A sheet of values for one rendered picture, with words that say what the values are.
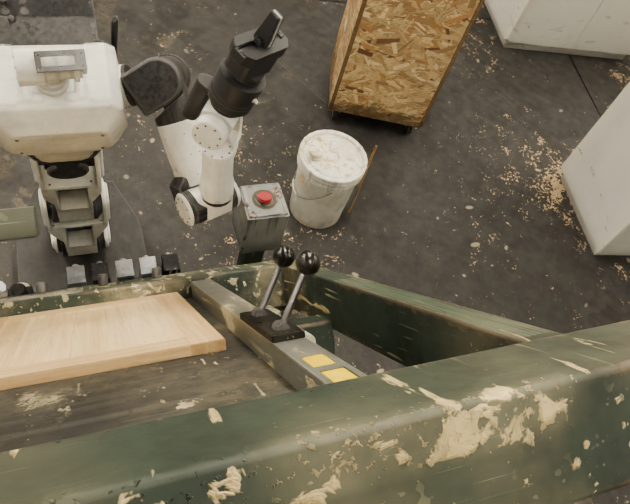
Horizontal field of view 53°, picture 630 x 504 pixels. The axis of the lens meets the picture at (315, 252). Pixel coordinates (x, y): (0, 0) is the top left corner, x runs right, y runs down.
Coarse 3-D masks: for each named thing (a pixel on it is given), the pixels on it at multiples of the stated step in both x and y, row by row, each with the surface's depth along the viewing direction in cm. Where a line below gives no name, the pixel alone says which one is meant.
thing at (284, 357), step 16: (192, 288) 154; (208, 288) 142; (224, 288) 140; (208, 304) 134; (224, 304) 120; (240, 304) 119; (224, 320) 119; (240, 320) 105; (240, 336) 107; (256, 336) 96; (256, 352) 97; (272, 352) 88; (288, 352) 82; (304, 352) 81; (320, 352) 81; (288, 368) 81; (304, 368) 75; (320, 368) 74; (336, 368) 73; (352, 368) 73; (304, 384) 75; (320, 384) 70
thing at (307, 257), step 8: (304, 256) 91; (312, 256) 91; (296, 264) 92; (304, 264) 91; (312, 264) 91; (320, 264) 92; (304, 272) 91; (312, 272) 91; (296, 288) 92; (296, 296) 92; (288, 304) 92; (288, 312) 91; (280, 320) 92; (272, 328) 92; (280, 328) 90; (288, 328) 91
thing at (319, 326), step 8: (288, 320) 136; (296, 320) 135; (304, 320) 134; (312, 320) 134; (320, 320) 133; (328, 320) 133; (304, 328) 131; (312, 328) 131; (320, 328) 132; (328, 328) 132; (320, 336) 132; (328, 336) 133; (320, 344) 132; (328, 344) 133
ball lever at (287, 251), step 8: (280, 248) 102; (288, 248) 102; (272, 256) 103; (280, 256) 102; (288, 256) 102; (280, 264) 102; (288, 264) 103; (272, 280) 103; (272, 288) 103; (264, 296) 103; (264, 304) 103; (256, 312) 102; (264, 312) 102
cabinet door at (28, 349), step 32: (0, 320) 138; (32, 320) 136; (64, 320) 132; (96, 320) 129; (128, 320) 126; (160, 320) 123; (192, 320) 118; (0, 352) 108; (32, 352) 106; (64, 352) 104; (96, 352) 102; (128, 352) 98; (160, 352) 98; (192, 352) 100; (0, 384) 91; (32, 384) 92
